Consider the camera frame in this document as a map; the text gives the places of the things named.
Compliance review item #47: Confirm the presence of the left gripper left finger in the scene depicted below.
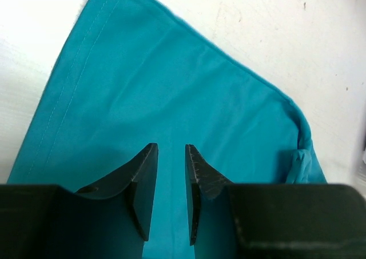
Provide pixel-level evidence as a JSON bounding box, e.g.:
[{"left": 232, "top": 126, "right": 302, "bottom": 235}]
[{"left": 1, "top": 143, "right": 158, "bottom": 258}]

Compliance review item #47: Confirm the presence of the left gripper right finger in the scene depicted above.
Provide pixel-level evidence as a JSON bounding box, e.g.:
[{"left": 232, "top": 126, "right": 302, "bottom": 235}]
[{"left": 185, "top": 145, "right": 365, "bottom": 258}]

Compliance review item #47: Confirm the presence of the teal t-shirt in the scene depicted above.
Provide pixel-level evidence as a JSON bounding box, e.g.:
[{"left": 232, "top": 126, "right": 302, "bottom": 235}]
[{"left": 9, "top": 0, "right": 325, "bottom": 258}]

